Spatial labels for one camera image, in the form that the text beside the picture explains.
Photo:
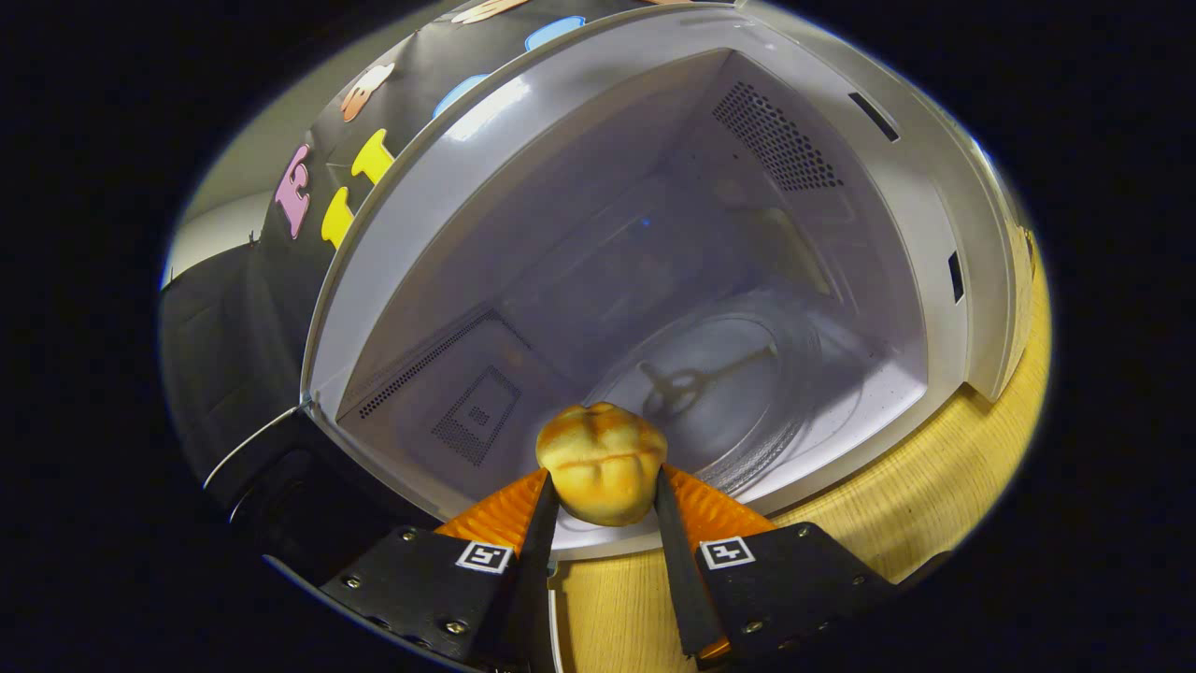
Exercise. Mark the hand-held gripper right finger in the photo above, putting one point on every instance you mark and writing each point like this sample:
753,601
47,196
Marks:
680,579

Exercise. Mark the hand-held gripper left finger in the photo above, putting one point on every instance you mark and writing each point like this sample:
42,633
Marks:
533,579

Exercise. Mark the golden bread bun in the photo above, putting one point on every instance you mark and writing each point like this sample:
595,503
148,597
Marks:
603,463

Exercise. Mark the white microwave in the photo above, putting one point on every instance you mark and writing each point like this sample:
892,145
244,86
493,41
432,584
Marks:
654,234

